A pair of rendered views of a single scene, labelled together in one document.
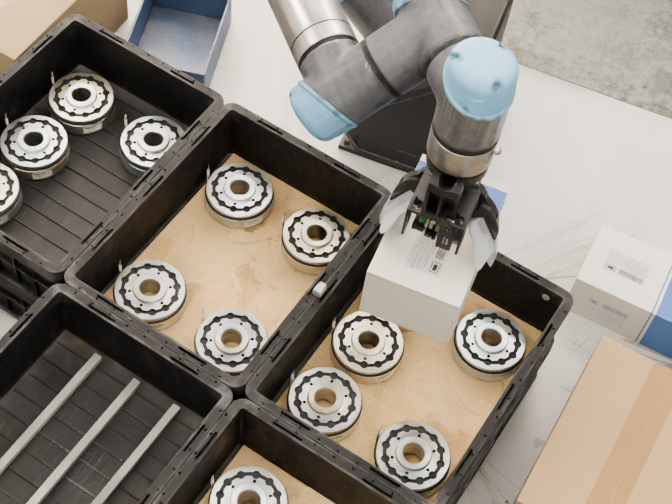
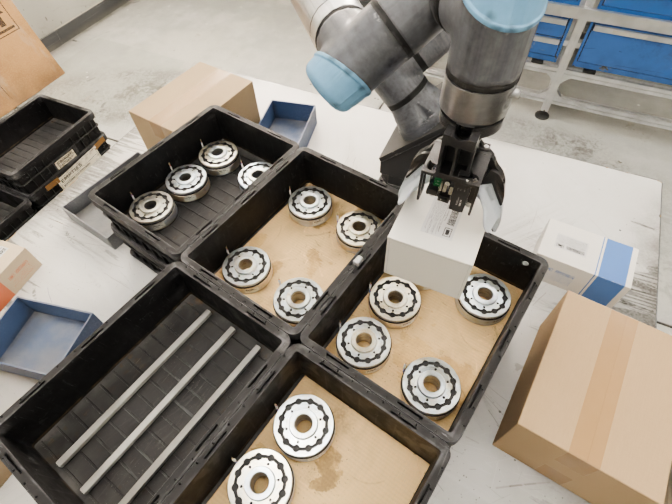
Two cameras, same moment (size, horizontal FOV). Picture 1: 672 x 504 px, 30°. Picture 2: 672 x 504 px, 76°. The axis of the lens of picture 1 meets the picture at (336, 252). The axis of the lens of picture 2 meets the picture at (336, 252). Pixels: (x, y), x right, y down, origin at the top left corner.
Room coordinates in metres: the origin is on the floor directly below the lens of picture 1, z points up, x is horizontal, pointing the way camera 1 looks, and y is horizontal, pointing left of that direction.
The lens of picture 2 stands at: (0.46, -0.05, 1.61)
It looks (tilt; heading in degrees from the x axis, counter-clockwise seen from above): 54 degrees down; 13
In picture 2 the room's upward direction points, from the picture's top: 3 degrees counter-clockwise
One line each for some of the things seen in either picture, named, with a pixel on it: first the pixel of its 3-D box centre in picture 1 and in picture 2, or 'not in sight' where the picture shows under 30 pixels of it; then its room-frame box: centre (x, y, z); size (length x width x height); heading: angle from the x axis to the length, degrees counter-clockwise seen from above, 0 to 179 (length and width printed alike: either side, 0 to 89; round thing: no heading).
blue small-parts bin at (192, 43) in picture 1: (177, 38); (285, 130); (1.52, 0.34, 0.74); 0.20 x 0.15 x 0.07; 177
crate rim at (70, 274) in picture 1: (233, 238); (299, 229); (0.99, 0.15, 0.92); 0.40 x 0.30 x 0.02; 155
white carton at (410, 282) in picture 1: (434, 247); (444, 220); (0.91, -0.12, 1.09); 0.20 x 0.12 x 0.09; 166
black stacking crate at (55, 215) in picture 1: (69, 160); (205, 188); (1.12, 0.42, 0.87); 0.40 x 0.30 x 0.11; 155
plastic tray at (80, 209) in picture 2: not in sight; (127, 197); (1.17, 0.72, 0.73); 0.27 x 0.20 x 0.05; 156
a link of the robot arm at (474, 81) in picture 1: (474, 93); (494, 16); (0.89, -0.12, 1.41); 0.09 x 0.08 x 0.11; 27
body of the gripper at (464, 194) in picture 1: (448, 190); (460, 154); (0.89, -0.12, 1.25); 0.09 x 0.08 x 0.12; 166
